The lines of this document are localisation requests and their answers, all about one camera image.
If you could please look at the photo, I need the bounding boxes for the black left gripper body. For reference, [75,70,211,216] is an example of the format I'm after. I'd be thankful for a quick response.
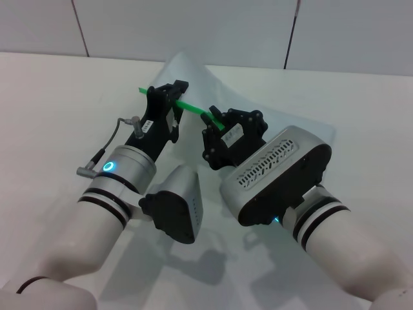
[125,96,180,162]

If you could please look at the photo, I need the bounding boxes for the grey left gripper cable connector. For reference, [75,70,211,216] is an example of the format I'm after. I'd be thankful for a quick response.
[76,116,145,178]

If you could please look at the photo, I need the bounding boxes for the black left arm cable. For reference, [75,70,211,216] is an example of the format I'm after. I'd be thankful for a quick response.
[15,276,49,294]

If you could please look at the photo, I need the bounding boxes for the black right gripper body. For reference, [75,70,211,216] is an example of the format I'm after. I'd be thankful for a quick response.
[222,124,267,167]

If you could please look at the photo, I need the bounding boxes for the clear green-zip document bag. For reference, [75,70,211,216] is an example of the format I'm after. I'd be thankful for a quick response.
[137,48,337,233]

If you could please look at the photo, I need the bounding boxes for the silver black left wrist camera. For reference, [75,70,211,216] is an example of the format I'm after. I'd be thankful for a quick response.
[138,164,204,245]

